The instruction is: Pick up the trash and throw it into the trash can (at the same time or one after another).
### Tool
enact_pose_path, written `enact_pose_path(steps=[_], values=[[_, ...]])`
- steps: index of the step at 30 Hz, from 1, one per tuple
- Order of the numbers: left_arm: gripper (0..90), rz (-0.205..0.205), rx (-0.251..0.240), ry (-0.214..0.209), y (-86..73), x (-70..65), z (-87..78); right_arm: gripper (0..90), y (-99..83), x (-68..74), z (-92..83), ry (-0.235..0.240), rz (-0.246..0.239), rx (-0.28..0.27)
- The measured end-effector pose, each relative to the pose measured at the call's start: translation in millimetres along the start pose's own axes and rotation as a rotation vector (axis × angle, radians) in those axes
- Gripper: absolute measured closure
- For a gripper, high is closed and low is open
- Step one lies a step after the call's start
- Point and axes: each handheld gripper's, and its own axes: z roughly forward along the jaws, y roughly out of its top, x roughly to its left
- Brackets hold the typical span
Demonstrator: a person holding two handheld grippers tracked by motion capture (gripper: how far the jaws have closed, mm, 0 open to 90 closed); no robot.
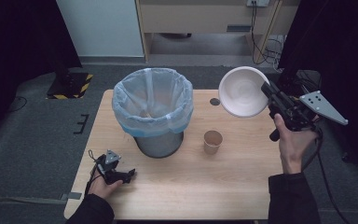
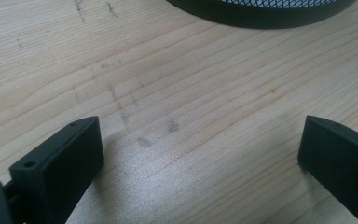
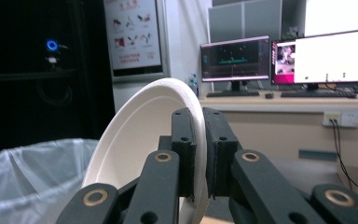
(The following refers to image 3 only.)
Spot black power cable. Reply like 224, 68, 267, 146
331, 119, 358, 207

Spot beige office desk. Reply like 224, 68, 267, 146
199, 89, 358, 202

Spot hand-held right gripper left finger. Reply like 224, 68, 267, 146
171, 106, 198, 201

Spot clear plastic bottle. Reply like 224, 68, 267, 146
188, 73, 200, 98

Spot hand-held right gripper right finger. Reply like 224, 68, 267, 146
201, 106, 243, 200

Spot white paper plate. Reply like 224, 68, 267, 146
81, 77, 212, 224

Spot monitor with dark screen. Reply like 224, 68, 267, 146
200, 35, 271, 93

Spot white wall socket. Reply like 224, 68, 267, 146
322, 110, 358, 129

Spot clear plastic trash bag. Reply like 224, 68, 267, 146
0, 138, 101, 224

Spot white instruction poster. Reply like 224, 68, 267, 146
103, 0, 171, 82

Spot device with blue ring light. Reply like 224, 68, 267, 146
44, 38, 70, 65

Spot black keyboard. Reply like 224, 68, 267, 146
206, 90, 261, 98
280, 89, 358, 100

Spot grey partition panels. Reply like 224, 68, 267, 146
207, 0, 283, 44

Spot monitor with bright screen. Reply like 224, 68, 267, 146
270, 27, 358, 91

